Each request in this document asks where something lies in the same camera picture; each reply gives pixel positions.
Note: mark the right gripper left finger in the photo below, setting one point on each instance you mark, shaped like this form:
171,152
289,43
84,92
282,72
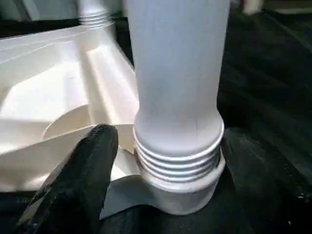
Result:
83,185

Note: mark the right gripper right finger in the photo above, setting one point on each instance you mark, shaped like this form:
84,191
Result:
263,195

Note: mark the white plastic table top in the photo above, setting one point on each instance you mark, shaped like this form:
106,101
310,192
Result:
48,87

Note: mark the white plastic table leg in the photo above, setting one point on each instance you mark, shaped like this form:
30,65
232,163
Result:
175,73
95,17

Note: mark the black mat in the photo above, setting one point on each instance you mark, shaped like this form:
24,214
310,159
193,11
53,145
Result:
263,87

